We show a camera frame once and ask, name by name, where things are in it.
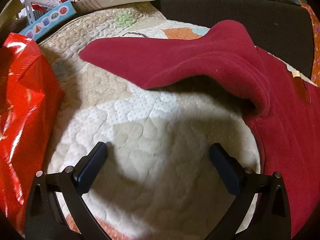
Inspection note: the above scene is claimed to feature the dark red fleece garment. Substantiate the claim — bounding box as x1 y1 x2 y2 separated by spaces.
79 20 320 240

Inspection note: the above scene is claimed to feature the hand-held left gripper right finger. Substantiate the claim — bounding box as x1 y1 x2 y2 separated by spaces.
205 143 292 240

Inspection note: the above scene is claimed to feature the quilted heart-print mat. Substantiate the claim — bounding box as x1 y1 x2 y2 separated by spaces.
37 4 319 240

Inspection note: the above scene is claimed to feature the blue box with shape pictures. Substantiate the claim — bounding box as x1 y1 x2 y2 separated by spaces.
19 0 78 42

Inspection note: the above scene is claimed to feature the grey perforated metal bar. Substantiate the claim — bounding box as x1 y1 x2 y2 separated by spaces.
15 0 34 23

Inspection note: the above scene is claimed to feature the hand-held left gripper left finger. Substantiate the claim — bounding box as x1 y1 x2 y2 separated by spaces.
24 141 110 240

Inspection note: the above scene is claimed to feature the glossy red bag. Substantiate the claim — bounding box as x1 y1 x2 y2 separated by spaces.
0 32 65 224

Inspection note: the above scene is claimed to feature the orange floral blanket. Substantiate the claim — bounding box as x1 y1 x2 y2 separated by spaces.
300 2 320 88

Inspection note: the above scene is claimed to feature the black folded cloth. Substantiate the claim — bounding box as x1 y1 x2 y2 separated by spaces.
150 0 315 80

